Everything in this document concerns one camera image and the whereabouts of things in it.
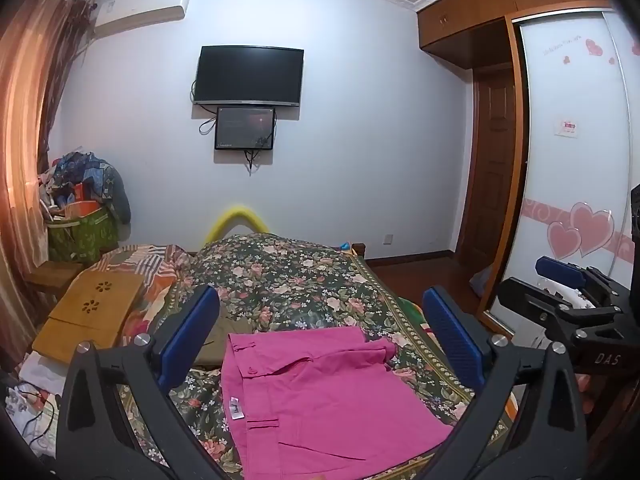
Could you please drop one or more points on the wall-mounted television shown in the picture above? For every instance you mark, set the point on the wall-mounted television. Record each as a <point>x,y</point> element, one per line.
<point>247,75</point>

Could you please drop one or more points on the white printed cloth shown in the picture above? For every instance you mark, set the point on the white printed cloth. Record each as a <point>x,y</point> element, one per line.
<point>35,375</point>

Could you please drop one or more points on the yellow foam tube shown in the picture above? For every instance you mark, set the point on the yellow foam tube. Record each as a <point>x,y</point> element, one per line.
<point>216,225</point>

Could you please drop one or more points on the wooden stool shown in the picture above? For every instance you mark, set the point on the wooden stool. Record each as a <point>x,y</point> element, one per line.
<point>50,277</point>

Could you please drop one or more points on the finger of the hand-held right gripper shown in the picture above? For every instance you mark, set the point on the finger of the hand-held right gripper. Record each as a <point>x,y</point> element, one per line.
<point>525,302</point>
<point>557,269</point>

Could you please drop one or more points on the wooden overhead cabinet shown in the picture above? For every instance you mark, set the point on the wooden overhead cabinet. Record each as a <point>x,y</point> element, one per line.
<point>465,25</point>

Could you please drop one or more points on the floral bedspread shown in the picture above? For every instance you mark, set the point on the floral bedspread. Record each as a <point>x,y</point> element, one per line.
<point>300,280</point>

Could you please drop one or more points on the olive pants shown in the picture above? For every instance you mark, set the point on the olive pants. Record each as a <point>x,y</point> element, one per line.
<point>227,325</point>

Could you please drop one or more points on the pink pants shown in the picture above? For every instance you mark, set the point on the pink pants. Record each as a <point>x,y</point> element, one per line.
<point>325,400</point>

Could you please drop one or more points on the reddish curtain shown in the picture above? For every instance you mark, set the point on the reddish curtain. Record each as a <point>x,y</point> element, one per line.
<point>25,135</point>

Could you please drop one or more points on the striped cloth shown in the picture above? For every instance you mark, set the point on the striped cloth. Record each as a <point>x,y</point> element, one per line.
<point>150,270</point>

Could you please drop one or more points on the wooden room door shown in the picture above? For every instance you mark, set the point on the wooden room door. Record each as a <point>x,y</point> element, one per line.
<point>492,170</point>

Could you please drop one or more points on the white door sticker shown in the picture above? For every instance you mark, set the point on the white door sticker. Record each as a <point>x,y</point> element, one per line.
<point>566,128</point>

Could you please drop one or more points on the wooden lap desk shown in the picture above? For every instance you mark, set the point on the wooden lap desk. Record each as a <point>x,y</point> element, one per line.
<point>85,310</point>

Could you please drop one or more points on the wooden bed frame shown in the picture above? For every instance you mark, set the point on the wooden bed frame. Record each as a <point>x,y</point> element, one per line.
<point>359,250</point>

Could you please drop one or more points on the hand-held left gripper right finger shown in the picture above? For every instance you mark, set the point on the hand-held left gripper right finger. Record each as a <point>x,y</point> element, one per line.
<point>452,340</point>

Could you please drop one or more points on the green patterned bag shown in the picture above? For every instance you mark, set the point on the green patterned bag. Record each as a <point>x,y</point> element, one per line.
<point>85,235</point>

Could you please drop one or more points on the small wall monitor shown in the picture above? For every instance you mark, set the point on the small wall monitor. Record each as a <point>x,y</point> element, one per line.
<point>245,127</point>

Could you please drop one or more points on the bluish cloth on floor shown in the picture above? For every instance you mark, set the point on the bluish cloth on floor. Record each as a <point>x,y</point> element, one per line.
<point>481,280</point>

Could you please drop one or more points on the white air conditioner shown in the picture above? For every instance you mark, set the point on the white air conditioner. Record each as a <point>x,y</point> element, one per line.
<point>142,10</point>

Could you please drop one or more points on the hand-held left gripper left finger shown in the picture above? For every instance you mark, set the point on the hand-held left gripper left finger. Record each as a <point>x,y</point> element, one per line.
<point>192,332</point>

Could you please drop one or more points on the colourful blanket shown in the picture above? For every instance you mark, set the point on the colourful blanket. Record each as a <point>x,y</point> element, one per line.
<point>415,310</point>

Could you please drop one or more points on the pile of clothes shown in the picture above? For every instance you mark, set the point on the pile of clothes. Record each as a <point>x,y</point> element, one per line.
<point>95,175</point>

